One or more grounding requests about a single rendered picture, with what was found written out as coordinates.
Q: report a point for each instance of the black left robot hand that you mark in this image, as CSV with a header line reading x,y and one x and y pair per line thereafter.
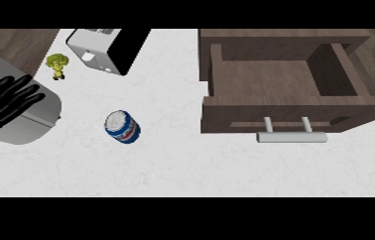
x,y
15,96

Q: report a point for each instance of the blue and white can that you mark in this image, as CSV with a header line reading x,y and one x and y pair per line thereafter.
x,y
121,126

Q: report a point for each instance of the brown wooden drawer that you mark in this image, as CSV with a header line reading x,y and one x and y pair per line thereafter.
x,y
273,113
263,78

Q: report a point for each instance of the brown wooden drawer front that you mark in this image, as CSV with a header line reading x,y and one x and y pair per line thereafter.
x,y
273,113

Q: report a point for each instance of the green broccoli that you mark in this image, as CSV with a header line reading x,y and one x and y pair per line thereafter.
x,y
58,62

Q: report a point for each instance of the white and black appliance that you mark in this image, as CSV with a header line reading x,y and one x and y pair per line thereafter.
x,y
99,49

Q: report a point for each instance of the brown wooden cabinet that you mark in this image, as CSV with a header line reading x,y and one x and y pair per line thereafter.
x,y
273,39

